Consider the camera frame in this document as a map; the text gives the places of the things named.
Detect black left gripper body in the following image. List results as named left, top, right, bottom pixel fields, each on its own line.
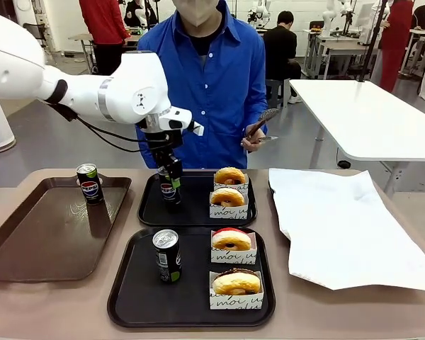
left=144, top=129, right=184, bottom=169

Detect black Pepsi can logo side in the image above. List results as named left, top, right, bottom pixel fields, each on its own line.
left=157, top=167, right=183, bottom=208

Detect black Pepsi can barcode side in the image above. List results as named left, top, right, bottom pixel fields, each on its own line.
left=152, top=229, right=183, bottom=283

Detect dark metal tongs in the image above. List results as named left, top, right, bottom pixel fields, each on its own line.
left=240, top=107, right=281, bottom=147

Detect person's left hand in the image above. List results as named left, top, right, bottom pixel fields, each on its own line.
left=240, top=123, right=267, bottom=154

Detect black plastic tray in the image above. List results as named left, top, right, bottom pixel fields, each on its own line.
left=106, top=226, right=277, bottom=329
left=137, top=169, right=259, bottom=228

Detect black Pepsi can green label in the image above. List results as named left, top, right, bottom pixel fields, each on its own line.
left=75, top=163, right=105, bottom=206

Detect person in blue shirt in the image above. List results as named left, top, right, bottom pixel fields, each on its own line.
left=135, top=0, right=270, bottom=170

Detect chocolate glazed donut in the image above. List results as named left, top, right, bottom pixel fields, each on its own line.
left=212, top=267, right=262, bottom=295

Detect grey stool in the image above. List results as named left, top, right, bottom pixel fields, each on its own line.
left=264, top=77, right=292, bottom=111

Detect person in red coat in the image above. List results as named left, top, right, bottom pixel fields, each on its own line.
left=78, top=0, right=131, bottom=77

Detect chocolate donut in paper box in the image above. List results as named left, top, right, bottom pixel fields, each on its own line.
left=208, top=270, right=265, bottom=311

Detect brown plastic tray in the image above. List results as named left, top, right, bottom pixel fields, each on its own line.
left=0, top=175, right=132, bottom=283

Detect seated person in black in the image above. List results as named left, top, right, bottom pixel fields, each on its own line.
left=262, top=10, right=302, bottom=104

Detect dark office chair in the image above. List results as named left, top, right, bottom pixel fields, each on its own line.
left=22, top=22, right=56, bottom=65

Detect white paper sheet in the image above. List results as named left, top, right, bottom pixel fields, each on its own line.
left=267, top=167, right=425, bottom=292

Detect white background work table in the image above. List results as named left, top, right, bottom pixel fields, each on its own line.
left=303, top=27, right=380, bottom=80

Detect black pole stand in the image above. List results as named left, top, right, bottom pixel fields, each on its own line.
left=358, top=0, right=391, bottom=83

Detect person in red apron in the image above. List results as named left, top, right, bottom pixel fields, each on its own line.
left=377, top=0, right=416, bottom=93

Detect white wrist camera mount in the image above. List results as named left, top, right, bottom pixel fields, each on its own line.
left=158, top=107, right=204, bottom=137

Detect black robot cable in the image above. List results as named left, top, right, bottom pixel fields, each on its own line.
left=45, top=101, right=164, bottom=153

